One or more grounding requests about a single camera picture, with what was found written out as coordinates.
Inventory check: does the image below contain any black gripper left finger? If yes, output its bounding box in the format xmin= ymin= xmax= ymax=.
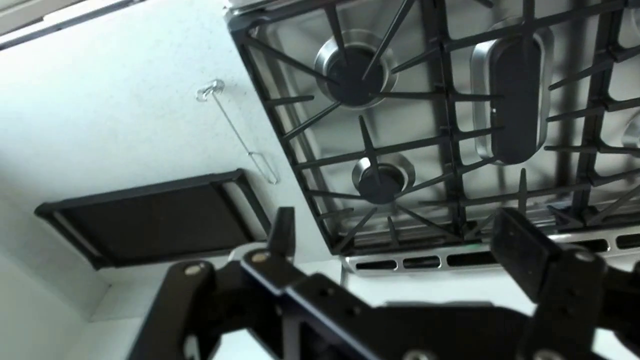
xmin=126 ymin=205 xmax=376 ymax=360

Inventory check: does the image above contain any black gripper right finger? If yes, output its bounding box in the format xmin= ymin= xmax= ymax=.
xmin=488 ymin=205 xmax=640 ymax=360

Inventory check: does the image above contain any stainless steel gas range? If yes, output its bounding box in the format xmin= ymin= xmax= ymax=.
xmin=223 ymin=0 xmax=640 ymax=276

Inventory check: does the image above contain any small round burner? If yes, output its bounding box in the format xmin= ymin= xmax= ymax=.
xmin=349 ymin=153 xmax=417 ymax=205

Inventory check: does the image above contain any black rectangular tray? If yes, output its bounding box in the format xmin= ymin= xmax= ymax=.
xmin=33 ymin=167 xmax=273 ymax=270

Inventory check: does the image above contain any black cast iron grate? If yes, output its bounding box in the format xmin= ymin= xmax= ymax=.
xmin=426 ymin=0 xmax=611 ymax=232
xmin=585 ymin=0 xmax=640 ymax=228
xmin=232 ymin=0 xmax=468 ymax=256

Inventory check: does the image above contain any black oval burner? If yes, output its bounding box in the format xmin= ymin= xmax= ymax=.
xmin=488 ymin=33 xmax=546 ymax=165

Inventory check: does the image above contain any large round burner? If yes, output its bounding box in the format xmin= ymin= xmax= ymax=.
xmin=311 ymin=33 xmax=397 ymax=109

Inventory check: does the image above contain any thin metal wire tool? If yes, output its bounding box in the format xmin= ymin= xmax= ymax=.
xmin=193 ymin=77 xmax=281 ymax=186

